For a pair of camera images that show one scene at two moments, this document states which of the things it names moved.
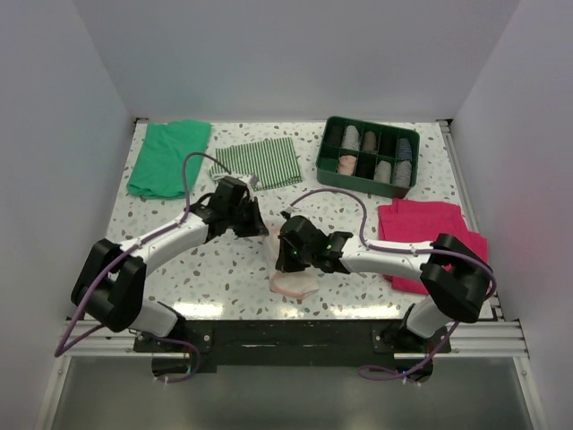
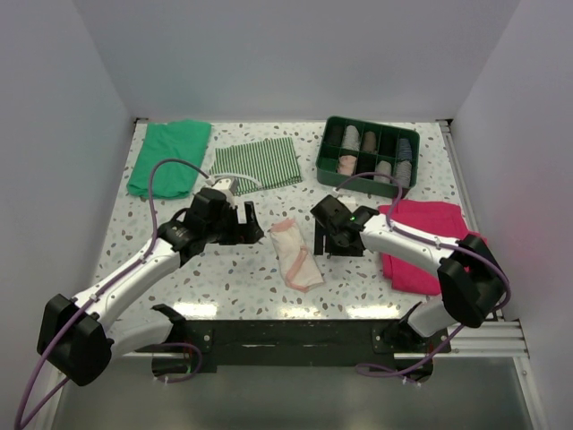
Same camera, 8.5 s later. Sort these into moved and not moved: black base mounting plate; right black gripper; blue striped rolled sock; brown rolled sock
Moved: right black gripper
Not moved: blue striped rolled sock; black base mounting plate; brown rolled sock
